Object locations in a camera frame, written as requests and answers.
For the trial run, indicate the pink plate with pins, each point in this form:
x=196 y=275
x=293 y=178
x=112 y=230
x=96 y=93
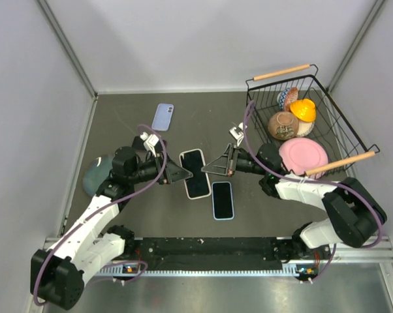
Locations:
x=302 y=154

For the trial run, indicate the red patterned shell dish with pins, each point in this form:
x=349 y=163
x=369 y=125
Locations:
x=291 y=95

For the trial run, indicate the teal ceramic plate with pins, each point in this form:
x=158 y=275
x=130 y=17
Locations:
x=96 y=173

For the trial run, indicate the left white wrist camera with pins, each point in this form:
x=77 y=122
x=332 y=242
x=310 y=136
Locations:
x=149 y=142

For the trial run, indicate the blue patterned bowl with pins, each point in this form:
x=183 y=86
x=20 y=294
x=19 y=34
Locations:
x=281 y=98

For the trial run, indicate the silver edged black phone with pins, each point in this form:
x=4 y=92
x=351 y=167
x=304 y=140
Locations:
x=195 y=173

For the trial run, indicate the brown patterned bowl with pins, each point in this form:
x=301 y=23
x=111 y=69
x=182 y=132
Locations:
x=283 y=125

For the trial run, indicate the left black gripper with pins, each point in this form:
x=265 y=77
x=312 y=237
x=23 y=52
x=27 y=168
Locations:
x=172 y=172

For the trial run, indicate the light blue phone case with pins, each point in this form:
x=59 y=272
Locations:
x=222 y=200

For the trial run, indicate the black wire basket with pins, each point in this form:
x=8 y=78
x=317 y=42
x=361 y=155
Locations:
x=331 y=128

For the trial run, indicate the white cream bowl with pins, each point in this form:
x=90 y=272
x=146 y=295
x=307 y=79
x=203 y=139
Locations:
x=304 y=128

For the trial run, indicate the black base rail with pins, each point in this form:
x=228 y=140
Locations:
x=219 y=253

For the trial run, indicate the yellow bowl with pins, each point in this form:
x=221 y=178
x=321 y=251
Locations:
x=304 y=109

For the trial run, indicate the lavender purple phone case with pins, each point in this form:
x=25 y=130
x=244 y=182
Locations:
x=162 y=117

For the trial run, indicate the cream white phone case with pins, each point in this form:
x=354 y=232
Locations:
x=195 y=173

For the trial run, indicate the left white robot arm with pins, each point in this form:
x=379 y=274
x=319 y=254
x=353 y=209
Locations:
x=60 y=273

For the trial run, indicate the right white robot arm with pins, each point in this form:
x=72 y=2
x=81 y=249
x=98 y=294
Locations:
x=353 y=214

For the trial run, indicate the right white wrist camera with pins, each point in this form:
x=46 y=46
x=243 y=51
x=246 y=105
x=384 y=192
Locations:
x=237 y=132

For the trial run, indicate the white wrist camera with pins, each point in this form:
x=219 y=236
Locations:
x=237 y=132
x=149 y=142

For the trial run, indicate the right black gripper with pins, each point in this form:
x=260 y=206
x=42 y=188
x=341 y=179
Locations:
x=226 y=164

